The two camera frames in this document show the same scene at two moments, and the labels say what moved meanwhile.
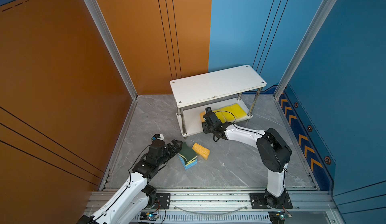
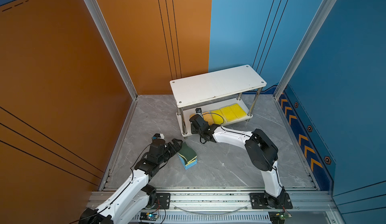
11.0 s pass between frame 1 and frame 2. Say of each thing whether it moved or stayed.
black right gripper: moved
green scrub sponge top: stayed
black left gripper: stayed
